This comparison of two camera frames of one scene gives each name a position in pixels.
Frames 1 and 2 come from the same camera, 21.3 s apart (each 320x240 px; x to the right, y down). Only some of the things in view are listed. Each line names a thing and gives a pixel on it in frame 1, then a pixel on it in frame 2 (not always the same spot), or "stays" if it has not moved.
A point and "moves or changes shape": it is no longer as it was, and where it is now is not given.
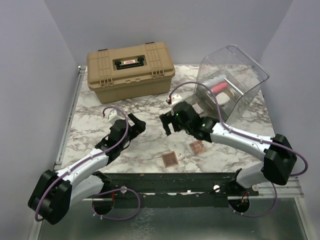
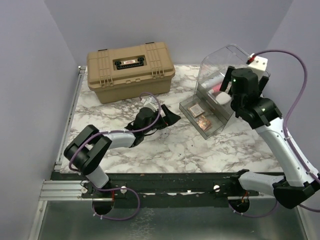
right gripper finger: (166, 118) to (227, 78)
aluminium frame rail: (70, 117) stays
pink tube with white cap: (219, 87) stays
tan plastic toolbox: (130, 72) stays
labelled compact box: (197, 108) stays
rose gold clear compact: (169, 159) moves or changes shape
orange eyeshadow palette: (198, 147) moves or changes shape
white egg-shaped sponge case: (222, 98) stays
